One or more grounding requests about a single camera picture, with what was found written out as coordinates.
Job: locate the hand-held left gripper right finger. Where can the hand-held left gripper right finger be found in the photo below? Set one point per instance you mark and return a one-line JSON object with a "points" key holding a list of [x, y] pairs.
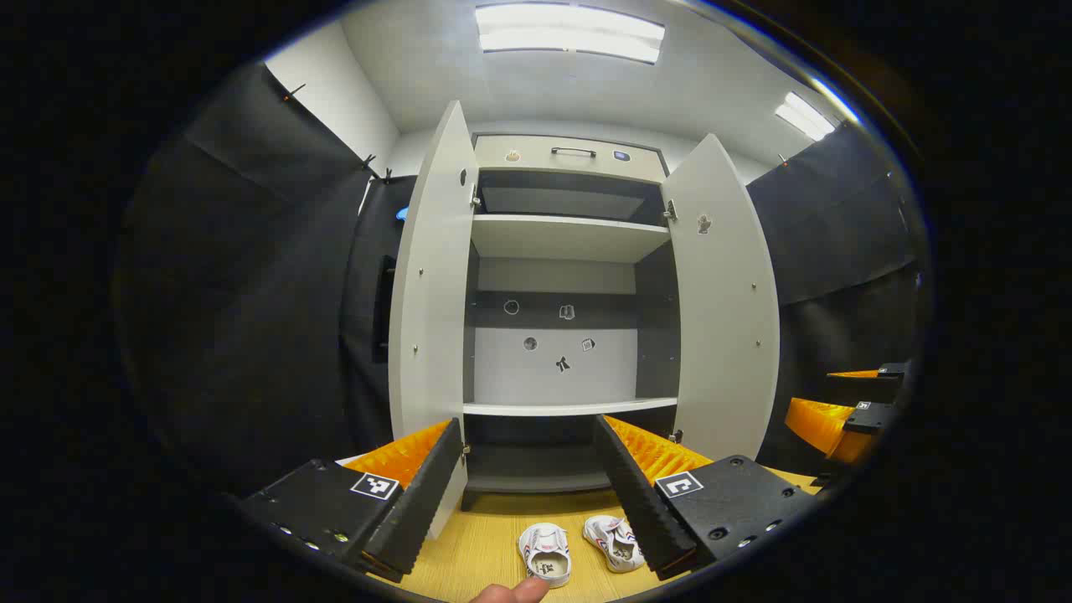
{"points": [[641, 494]]}

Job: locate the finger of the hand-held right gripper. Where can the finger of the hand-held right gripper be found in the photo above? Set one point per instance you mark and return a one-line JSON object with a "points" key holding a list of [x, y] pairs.
{"points": [[867, 387], [825, 423]]}

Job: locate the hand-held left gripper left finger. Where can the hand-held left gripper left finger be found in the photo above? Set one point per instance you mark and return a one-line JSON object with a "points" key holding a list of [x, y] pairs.
{"points": [[419, 494]]}

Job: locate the white shoe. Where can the white shoe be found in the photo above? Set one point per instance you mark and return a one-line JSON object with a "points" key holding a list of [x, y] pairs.
{"points": [[544, 553], [610, 540]]}

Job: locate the white cabinet door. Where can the white cabinet door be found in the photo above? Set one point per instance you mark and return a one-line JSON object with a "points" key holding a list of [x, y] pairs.
{"points": [[431, 293], [724, 318]]}

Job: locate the white shoe cabinet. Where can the white shoe cabinet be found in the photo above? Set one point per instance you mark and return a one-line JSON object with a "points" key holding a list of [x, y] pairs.
{"points": [[569, 239]]}

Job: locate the ceiling light panel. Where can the ceiling light panel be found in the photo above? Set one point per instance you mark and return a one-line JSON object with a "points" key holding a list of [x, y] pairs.
{"points": [[569, 32], [804, 115]]}

